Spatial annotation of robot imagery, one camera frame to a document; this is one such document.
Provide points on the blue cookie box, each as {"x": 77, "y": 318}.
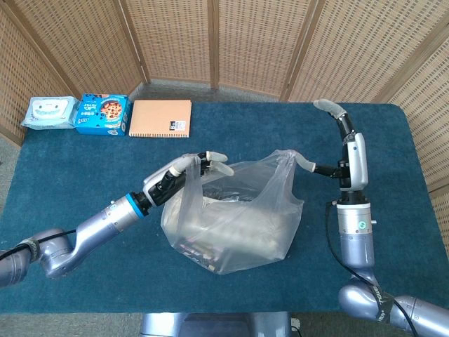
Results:
{"x": 101, "y": 114}

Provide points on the orange spiral notebook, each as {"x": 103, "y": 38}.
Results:
{"x": 158, "y": 117}

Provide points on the light blue wet wipes pack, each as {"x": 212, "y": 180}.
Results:
{"x": 49, "y": 112}

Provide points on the clear plastic bag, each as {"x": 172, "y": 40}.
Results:
{"x": 245, "y": 228}

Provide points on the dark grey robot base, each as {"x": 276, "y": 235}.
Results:
{"x": 210, "y": 324}

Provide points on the white floor power socket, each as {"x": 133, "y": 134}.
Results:
{"x": 295, "y": 324}

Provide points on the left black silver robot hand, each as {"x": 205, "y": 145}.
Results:
{"x": 165, "y": 182}

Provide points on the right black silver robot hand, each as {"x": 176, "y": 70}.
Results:
{"x": 358, "y": 161}

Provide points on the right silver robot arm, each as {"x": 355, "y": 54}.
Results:
{"x": 356, "y": 245}

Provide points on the cream food package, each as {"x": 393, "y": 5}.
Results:
{"x": 245, "y": 224}

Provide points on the wicker folding screen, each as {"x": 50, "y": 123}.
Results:
{"x": 245, "y": 42}

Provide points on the black printed snack pack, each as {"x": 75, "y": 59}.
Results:
{"x": 201, "y": 254}

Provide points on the blue carpet table mat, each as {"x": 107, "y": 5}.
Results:
{"x": 87, "y": 168}

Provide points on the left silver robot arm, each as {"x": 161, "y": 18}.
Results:
{"x": 101, "y": 224}

